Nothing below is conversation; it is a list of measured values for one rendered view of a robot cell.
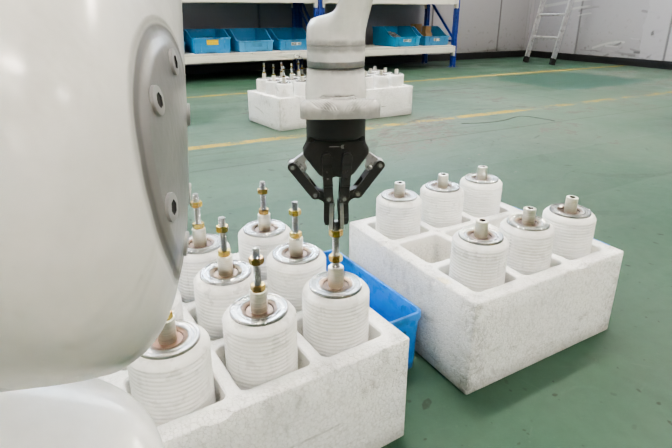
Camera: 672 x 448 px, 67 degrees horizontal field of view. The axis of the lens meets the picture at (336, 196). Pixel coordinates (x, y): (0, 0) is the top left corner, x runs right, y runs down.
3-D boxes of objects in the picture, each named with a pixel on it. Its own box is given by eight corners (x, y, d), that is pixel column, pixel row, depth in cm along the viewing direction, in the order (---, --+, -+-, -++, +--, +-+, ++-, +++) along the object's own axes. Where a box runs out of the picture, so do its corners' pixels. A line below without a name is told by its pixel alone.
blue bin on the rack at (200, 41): (180, 51, 508) (178, 29, 501) (218, 49, 525) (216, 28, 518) (193, 54, 467) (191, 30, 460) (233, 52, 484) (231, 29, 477)
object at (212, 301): (219, 403, 75) (208, 296, 69) (194, 369, 82) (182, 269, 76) (275, 377, 80) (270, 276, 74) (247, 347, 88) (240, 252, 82)
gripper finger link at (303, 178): (292, 155, 66) (323, 185, 68) (282, 165, 67) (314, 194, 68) (292, 161, 64) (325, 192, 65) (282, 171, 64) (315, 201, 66)
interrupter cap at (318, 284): (308, 301, 68) (308, 296, 68) (310, 274, 75) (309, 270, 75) (364, 300, 68) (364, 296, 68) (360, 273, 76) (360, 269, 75)
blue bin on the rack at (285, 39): (261, 48, 548) (260, 27, 541) (293, 47, 566) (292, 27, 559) (279, 51, 507) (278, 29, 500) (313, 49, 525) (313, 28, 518)
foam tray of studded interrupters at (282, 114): (338, 123, 300) (338, 92, 294) (280, 131, 279) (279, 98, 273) (303, 113, 330) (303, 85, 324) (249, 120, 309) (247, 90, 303)
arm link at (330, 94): (300, 121, 56) (298, 64, 54) (298, 104, 66) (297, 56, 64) (381, 120, 57) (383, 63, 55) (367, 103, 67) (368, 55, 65)
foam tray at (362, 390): (404, 436, 78) (410, 337, 72) (142, 579, 58) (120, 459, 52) (287, 316, 109) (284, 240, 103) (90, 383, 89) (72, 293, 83)
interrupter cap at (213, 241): (170, 243, 85) (169, 239, 85) (212, 232, 90) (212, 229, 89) (186, 260, 80) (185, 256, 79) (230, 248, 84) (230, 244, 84)
